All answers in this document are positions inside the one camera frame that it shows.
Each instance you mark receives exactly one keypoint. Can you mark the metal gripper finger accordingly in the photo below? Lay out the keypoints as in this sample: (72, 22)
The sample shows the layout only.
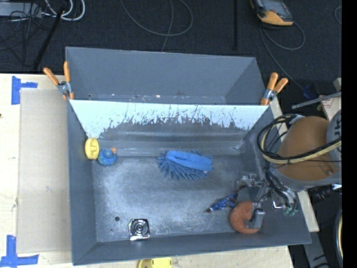
(259, 218)

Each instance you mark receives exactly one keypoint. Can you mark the blue rubber duck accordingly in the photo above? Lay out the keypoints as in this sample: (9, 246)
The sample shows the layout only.
(106, 158)

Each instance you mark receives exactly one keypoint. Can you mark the grey metal bin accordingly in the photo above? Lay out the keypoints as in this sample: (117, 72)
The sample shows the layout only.
(167, 200)

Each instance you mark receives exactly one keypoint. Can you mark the blue patterned packet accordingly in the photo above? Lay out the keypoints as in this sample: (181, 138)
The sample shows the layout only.
(223, 203)

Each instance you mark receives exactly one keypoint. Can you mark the pale wood board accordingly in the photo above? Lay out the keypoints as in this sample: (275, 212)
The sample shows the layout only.
(42, 172)

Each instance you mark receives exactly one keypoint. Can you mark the blue microfibre duster mitt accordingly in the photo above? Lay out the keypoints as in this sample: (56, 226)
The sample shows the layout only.
(187, 163)

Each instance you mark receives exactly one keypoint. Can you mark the yellow round plastic toy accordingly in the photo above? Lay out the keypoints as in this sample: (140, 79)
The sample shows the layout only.
(91, 148)
(154, 263)

